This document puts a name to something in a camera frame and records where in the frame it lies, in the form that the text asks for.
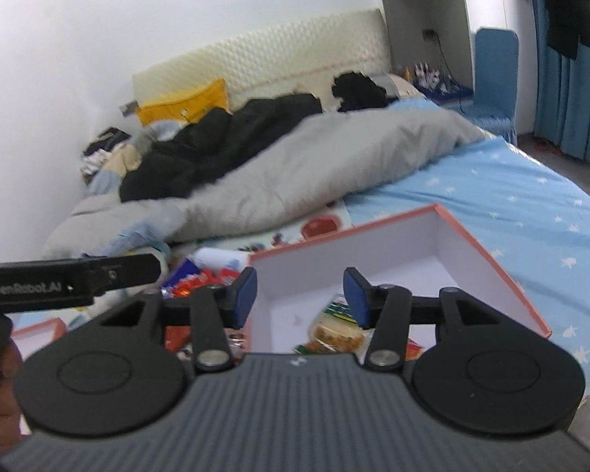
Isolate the red wafer packet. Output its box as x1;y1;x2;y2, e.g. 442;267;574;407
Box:
171;268;241;300

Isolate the yellow pillow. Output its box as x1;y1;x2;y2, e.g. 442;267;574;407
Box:
136;77;229;127

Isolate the black cable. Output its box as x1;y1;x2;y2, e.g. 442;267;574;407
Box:
433;33;474;115

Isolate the blue covered chair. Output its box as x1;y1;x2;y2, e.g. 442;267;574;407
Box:
465;28;519;144

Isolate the black garment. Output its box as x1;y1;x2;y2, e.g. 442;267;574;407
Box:
331;73;390;113

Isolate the blue snack packet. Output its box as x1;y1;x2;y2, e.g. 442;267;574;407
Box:
163;258;200;292

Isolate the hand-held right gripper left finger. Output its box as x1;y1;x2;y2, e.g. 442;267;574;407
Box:
98;266;259;372

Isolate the blue curtain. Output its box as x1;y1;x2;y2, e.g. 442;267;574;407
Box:
530;0;590;163

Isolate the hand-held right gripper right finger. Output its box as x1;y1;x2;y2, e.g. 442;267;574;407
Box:
343;266;510;372

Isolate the blue star bedsheet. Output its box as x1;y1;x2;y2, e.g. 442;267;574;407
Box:
347;98;590;399

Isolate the grey duvet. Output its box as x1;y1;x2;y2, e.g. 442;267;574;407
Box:
43;107;487;259

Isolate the clear sandwich cracker packet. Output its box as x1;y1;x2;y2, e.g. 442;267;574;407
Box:
309;315;371;352

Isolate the pile of folded clothes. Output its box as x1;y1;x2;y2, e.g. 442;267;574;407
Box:
80;127;143;188

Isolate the orange cardboard box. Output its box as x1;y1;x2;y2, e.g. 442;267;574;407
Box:
248;203;554;356

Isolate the black jacket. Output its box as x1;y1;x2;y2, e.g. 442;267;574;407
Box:
119;93;324;203

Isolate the green yellow snack packet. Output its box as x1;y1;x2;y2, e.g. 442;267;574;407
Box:
319;295;357;325

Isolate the light blue blanket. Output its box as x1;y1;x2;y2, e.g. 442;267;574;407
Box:
86;167;170;261

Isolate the grey pillow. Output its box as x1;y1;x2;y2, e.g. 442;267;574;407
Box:
371;73;424;103

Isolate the white wall cabinet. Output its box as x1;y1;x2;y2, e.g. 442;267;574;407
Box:
378;0;507;104

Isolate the small bottles group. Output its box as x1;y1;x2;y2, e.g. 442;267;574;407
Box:
404;61;447;90

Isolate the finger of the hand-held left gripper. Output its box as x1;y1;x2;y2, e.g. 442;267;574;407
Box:
86;253;162;297

